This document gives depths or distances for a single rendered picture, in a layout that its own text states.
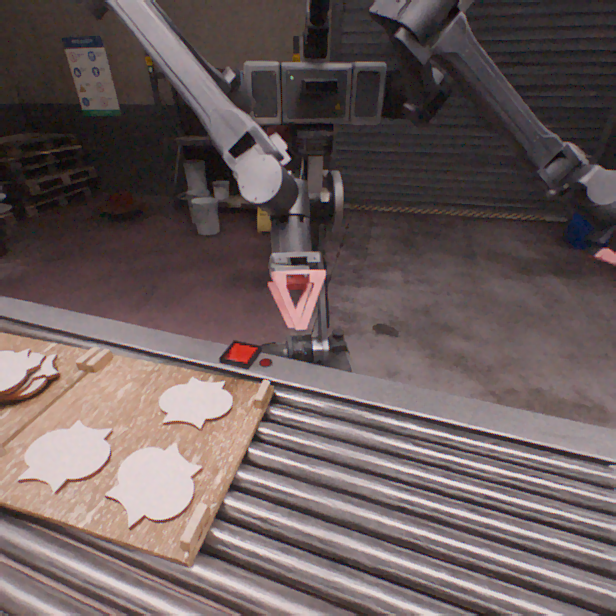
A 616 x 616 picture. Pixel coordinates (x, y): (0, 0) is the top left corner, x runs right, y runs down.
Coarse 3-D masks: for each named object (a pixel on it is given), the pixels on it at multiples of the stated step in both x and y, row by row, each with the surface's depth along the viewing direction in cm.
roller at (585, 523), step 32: (288, 448) 67; (320, 448) 66; (352, 448) 65; (416, 480) 61; (448, 480) 60; (480, 480) 60; (512, 512) 57; (544, 512) 56; (576, 512) 55; (608, 544) 54
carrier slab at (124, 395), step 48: (96, 384) 77; (144, 384) 77; (240, 384) 77; (48, 432) 66; (144, 432) 66; (192, 432) 66; (240, 432) 66; (0, 480) 58; (96, 480) 58; (192, 480) 58; (96, 528) 52; (144, 528) 52
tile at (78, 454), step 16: (64, 432) 65; (80, 432) 65; (96, 432) 65; (112, 432) 66; (32, 448) 62; (48, 448) 62; (64, 448) 62; (80, 448) 62; (96, 448) 62; (32, 464) 59; (48, 464) 59; (64, 464) 59; (80, 464) 59; (96, 464) 59; (32, 480) 58; (48, 480) 57; (64, 480) 57; (80, 480) 58
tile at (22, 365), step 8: (0, 352) 77; (8, 352) 77; (24, 352) 77; (0, 360) 75; (8, 360) 75; (16, 360) 75; (24, 360) 75; (0, 368) 73; (8, 368) 73; (16, 368) 73; (24, 368) 73; (32, 368) 73; (0, 376) 71; (8, 376) 71; (16, 376) 71; (24, 376) 71; (0, 384) 69; (8, 384) 69; (16, 384) 69; (0, 392) 68; (8, 392) 68
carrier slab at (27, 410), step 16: (0, 336) 91; (16, 336) 91; (16, 352) 86; (32, 352) 86; (48, 352) 86; (64, 352) 86; (80, 352) 86; (64, 368) 81; (48, 384) 77; (64, 384) 77; (16, 400) 73; (32, 400) 73; (48, 400) 73; (0, 416) 69; (16, 416) 69; (32, 416) 69; (0, 432) 66; (16, 432) 67
